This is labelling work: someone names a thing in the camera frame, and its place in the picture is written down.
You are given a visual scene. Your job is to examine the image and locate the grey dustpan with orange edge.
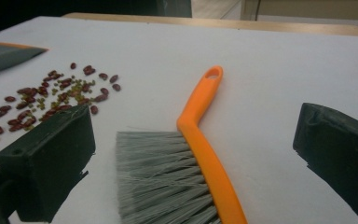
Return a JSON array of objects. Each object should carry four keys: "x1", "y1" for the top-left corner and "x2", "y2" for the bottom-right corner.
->
[{"x1": 0, "y1": 40, "x2": 49, "y2": 77}]

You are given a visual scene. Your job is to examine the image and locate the pile of red and green beans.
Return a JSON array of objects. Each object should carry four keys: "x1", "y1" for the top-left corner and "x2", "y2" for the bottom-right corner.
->
[{"x1": 0, "y1": 62, "x2": 122, "y2": 143}]

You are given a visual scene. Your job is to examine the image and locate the orange brush with grey bristles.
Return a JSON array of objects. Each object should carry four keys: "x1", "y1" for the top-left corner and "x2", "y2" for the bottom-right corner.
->
[{"x1": 115, "y1": 64, "x2": 249, "y2": 224}]

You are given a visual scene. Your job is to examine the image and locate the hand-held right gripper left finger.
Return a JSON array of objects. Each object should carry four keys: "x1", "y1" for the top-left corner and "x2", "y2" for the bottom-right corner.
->
[{"x1": 0, "y1": 104, "x2": 97, "y2": 224}]

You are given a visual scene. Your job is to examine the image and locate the wooden table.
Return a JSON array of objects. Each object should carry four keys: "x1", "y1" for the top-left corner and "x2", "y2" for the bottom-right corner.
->
[{"x1": 61, "y1": 12, "x2": 358, "y2": 37}]

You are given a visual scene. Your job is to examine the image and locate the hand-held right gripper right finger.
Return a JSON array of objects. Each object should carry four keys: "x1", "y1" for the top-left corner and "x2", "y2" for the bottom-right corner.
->
[{"x1": 293, "y1": 102, "x2": 358, "y2": 218}]

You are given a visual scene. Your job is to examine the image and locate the dark cabinet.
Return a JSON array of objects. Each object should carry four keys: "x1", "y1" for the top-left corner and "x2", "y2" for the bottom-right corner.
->
[{"x1": 153, "y1": 0, "x2": 193, "y2": 19}]

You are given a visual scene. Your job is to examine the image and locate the white table cover board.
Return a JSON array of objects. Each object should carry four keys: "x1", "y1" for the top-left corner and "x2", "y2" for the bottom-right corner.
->
[{"x1": 0, "y1": 16, "x2": 358, "y2": 224}]

